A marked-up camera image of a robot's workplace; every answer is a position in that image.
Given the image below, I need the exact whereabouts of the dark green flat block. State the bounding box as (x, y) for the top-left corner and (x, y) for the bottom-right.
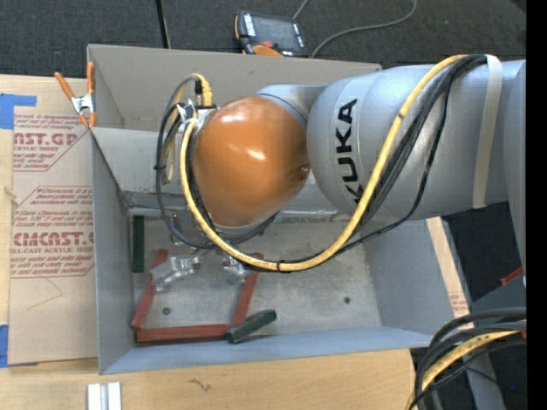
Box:
(225, 308), (278, 345)
(131, 214), (146, 274)

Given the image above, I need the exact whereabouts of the grey metal bin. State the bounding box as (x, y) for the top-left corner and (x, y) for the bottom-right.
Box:
(86, 44), (473, 376)

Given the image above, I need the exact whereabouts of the red-brown flat block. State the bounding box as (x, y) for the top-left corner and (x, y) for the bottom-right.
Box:
(229, 252), (264, 329)
(135, 323), (231, 345)
(130, 249), (168, 333)

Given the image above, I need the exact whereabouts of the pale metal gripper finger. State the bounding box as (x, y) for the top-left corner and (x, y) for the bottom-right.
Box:
(150, 255), (203, 294)
(221, 255), (251, 285)

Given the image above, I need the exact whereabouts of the brown cardboard board, red print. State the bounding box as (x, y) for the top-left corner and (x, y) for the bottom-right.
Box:
(0, 73), (100, 367)

